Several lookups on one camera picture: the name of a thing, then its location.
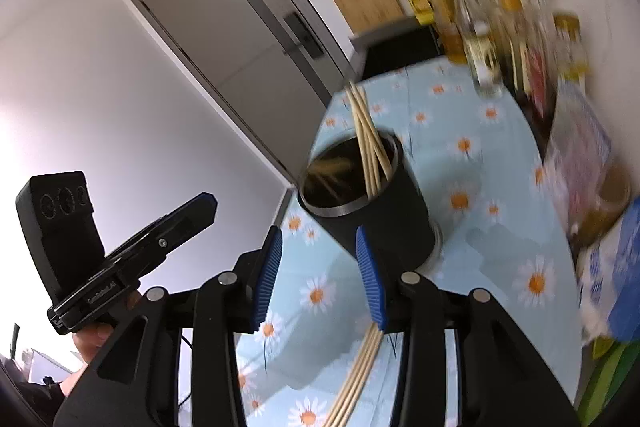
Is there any black kitchen sink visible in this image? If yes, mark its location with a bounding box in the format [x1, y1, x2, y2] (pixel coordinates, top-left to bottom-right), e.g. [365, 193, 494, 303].
[350, 17, 446, 80]

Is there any clear packaged snack bag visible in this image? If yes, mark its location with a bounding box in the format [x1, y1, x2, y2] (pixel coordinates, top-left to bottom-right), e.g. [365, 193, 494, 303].
[542, 79, 613, 228]

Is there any green bag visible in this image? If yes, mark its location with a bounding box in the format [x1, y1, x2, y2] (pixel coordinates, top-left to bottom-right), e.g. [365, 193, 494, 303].
[575, 337, 636, 427]

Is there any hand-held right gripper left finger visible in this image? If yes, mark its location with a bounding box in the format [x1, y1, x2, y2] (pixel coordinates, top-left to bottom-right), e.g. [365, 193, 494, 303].
[52, 224, 283, 427]

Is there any grey door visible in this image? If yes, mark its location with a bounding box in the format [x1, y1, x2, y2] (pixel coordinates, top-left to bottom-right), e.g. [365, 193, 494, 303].
[125, 0, 361, 198]

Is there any jar with brown contents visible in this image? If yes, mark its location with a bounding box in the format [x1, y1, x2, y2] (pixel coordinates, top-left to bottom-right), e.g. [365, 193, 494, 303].
[570, 162, 633, 248]

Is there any bunch of wooden chopsticks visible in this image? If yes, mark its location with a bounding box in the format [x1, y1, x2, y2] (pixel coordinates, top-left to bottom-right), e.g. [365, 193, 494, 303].
[307, 81, 396, 200]

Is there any row of condiment bottles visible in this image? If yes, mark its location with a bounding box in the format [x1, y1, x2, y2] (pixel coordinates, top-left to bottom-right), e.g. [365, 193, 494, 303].
[432, 0, 588, 132]

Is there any black cylindrical utensil holder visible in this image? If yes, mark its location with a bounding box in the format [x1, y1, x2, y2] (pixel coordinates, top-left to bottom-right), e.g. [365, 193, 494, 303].
[297, 129, 446, 275]

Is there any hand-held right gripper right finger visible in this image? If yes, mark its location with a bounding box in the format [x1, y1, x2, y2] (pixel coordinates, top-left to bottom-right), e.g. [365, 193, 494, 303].
[355, 226, 583, 427]

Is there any black door lock handle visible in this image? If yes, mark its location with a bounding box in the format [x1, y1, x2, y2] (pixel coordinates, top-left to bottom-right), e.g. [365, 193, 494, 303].
[282, 12, 323, 58]

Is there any person's left hand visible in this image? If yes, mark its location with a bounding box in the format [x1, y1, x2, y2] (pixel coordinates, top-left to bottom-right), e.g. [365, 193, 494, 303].
[72, 291, 144, 365]

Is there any person's left forearm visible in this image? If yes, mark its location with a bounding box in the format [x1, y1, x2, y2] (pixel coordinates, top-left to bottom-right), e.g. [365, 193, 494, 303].
[47, 362, 91, 408]

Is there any pile of wooden chopsticks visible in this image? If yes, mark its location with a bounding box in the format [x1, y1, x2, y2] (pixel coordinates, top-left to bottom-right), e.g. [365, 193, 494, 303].
[322, 327, 386, 427]

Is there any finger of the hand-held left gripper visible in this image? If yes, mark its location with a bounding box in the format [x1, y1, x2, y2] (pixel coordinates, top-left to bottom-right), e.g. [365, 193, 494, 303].
[104, 192, 218, 280]

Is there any blue and white bag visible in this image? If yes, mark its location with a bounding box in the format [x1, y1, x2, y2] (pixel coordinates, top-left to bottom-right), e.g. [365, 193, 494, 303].
[577, 197, 640, 348]

